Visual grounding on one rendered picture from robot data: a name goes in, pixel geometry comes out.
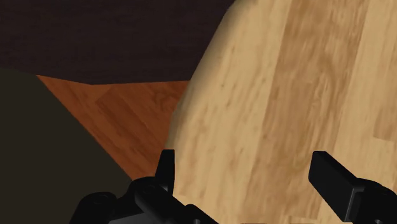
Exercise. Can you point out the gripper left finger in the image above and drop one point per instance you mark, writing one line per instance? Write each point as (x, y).
(149, 195)

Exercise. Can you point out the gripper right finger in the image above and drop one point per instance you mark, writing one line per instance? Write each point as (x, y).
(338, 186)

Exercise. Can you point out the light wooden table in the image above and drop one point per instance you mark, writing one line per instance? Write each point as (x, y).
(279, 93)

